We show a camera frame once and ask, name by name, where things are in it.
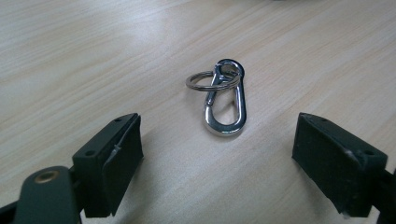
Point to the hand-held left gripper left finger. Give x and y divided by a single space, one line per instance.
107 168

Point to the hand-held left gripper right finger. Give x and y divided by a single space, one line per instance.
336 165

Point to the silver metal carabiner clip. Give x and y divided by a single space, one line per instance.
239 102

